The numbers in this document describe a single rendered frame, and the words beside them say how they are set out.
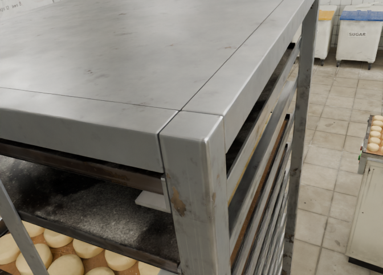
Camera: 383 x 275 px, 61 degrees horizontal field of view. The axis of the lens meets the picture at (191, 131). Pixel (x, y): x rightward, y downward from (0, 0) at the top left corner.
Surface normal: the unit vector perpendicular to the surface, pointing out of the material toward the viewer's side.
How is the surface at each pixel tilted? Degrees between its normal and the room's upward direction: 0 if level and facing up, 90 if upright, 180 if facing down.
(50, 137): 90
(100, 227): 0
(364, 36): 92
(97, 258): 0
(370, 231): 90
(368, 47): 92
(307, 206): 0
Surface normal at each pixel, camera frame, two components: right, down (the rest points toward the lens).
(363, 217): -0.49, 0.49
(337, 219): -0.09, -0.85
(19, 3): 0.88, 0.17
